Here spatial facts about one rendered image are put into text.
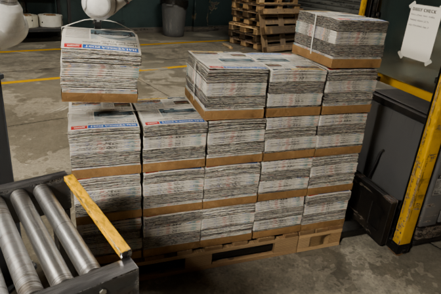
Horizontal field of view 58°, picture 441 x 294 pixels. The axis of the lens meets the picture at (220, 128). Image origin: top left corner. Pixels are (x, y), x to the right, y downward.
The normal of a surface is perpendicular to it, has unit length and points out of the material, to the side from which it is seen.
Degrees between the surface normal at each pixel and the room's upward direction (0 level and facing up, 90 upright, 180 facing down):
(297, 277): 0
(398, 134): 90
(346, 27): 90
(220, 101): 90
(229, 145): 90
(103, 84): 104
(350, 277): 0
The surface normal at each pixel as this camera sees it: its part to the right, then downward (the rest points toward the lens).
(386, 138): -0.94, 0.06
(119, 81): 0.26, 0.59
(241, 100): 0.30, 0.38
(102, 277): 0.07, -0.92
